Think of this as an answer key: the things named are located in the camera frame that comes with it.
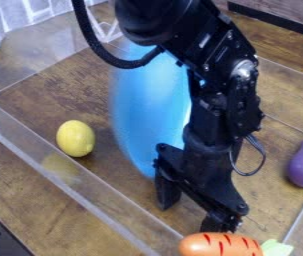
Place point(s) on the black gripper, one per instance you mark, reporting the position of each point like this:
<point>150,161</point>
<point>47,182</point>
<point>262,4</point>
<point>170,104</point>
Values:
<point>198,171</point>

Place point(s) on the orange toy carrot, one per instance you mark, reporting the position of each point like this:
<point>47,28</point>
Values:
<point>225,244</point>

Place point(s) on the blue plastic plate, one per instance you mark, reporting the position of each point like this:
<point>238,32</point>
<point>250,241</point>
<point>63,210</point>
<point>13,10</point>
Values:
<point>150,108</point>

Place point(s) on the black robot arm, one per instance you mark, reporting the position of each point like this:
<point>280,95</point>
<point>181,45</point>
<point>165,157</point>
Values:
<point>192,30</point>

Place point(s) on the yellow toy lemon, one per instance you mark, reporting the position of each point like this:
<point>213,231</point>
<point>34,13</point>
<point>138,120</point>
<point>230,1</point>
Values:
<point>75,138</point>

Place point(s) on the white patterned curtain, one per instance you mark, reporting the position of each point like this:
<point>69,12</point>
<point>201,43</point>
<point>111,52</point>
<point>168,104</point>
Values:
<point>22,13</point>

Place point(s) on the clear acrylic front wall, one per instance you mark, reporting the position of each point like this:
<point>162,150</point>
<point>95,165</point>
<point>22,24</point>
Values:
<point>150,234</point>

